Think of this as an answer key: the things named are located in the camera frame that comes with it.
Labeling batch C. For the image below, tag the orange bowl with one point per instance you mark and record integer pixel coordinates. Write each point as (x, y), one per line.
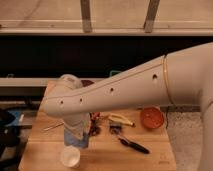
(151, 118)

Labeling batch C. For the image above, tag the grey window post right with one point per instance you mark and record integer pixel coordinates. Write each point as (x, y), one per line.
(151, 15)

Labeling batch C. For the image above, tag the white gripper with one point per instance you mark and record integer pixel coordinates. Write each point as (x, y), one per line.
(77, 125)

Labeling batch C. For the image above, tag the yellow banana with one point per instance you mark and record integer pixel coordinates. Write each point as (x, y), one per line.
(121, 119)

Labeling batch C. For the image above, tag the green tray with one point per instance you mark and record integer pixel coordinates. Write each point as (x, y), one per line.
(114, 72)

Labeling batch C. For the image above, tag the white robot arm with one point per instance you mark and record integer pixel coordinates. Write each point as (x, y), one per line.
(184, 77)

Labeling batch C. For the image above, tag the grey window post left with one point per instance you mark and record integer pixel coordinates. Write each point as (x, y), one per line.
(86, 16)

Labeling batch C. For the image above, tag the grey window post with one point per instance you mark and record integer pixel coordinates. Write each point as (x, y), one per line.
(151, 15)
(86, 16)

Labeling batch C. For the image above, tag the black chair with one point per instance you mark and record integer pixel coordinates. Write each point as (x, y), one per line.
(9, 137)

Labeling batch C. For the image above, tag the white paper cup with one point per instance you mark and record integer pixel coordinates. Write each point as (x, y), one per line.
(70, 157)

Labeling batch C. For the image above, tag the black handled peeler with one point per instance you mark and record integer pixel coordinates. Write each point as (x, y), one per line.
(116, 128)

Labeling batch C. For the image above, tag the small red orange toy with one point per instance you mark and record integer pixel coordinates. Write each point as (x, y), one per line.
(94, 116)

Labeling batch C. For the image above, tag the bunch of dark grapes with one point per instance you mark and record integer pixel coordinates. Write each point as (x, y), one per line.
(94, 129)

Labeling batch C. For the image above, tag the dark red bowl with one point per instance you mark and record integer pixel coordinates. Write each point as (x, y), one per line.
(87, 82)

